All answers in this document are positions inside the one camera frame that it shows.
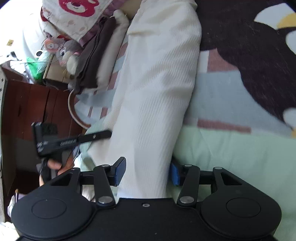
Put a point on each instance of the folded brown knit sweater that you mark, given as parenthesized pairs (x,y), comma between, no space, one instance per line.
(92,58)

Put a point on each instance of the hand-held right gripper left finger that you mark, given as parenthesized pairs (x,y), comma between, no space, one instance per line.
(120,171)

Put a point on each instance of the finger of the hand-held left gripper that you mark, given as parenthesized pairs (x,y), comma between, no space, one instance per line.
(94,137)

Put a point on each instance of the beige bed base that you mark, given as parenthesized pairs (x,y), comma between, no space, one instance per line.
(131,7)

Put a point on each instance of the folded cream garment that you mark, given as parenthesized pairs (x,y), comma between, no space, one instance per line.
(113,46)

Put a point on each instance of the red-brown wooden drawer cabinet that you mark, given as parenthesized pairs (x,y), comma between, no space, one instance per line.
(23,104)

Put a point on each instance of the beige nightstand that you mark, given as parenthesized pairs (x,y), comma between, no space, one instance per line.
(55,71)

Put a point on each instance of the person's left hand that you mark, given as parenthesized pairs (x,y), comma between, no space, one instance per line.
(55,165)

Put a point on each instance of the grey plush bunny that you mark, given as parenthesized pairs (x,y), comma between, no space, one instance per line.
(67,53)

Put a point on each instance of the checkered cartoon rug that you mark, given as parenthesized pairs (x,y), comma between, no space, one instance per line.
(242,150)

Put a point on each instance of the bear-print quilt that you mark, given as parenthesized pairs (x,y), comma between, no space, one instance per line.
(76,14)

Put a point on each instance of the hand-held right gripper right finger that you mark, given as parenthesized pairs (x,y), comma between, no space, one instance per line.
(174,173)

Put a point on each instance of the white round device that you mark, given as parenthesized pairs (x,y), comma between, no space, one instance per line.
(38,53)

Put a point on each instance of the green plastic bag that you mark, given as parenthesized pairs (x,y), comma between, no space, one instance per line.
(34,67)

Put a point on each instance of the cream knit cardigan monster patch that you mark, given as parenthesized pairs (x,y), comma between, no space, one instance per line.
(150,92)

